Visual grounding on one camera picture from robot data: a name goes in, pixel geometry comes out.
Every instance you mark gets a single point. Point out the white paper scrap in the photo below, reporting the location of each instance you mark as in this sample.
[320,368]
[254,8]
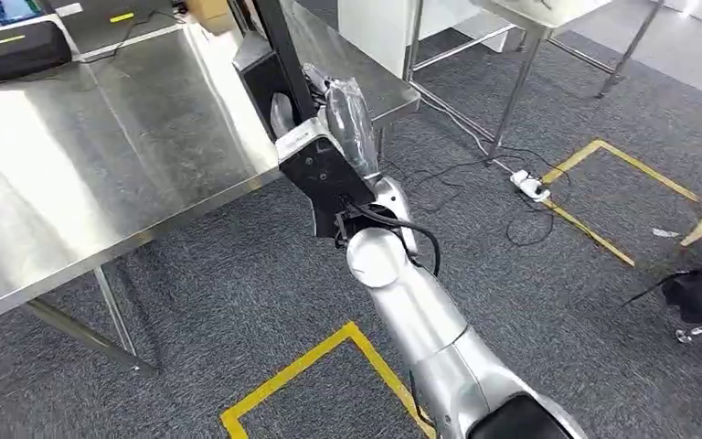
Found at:
[664,232]

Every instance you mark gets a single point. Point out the steel-legged pale table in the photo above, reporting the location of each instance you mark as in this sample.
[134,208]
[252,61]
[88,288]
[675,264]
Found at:
[539,24]

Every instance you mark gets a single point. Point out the white power strip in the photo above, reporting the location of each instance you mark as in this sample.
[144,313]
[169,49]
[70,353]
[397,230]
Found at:
[531,186]

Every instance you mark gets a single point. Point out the black case with yellow label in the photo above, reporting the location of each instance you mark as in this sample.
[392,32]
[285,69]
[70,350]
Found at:
[15,51]

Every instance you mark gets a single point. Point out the plastic-wrapped grey metal part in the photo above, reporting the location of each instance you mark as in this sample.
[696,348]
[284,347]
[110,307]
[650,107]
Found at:
[351,124]

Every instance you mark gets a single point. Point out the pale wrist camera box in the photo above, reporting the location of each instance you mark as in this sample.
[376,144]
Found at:
[321,169]

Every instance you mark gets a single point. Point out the white cabinet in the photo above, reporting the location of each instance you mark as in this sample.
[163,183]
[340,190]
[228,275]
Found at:
[375,30]

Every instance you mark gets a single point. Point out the cardboard box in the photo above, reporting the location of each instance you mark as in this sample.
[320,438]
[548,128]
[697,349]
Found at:
[212,13]

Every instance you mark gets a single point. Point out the blue object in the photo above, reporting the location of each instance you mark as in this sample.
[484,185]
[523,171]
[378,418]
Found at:
[12,9]

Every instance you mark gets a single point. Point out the large steel workbench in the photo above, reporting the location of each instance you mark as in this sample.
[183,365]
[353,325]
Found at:
[84,151]

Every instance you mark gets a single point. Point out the black upright post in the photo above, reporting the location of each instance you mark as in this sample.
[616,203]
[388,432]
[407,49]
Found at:
[283,54]

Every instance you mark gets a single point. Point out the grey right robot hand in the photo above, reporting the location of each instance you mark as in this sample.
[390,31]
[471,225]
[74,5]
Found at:
[282,115]

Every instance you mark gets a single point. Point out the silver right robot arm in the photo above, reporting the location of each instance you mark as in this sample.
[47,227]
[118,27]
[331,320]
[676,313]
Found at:
[423,315]

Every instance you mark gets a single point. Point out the small steel table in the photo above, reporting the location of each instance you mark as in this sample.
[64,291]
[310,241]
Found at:
[357,66]

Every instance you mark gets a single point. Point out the black open box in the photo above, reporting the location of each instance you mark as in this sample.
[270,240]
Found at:
[260,79]

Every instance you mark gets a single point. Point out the dark flat device yellow label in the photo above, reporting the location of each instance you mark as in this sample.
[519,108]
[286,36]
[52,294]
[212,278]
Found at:
[109,21]

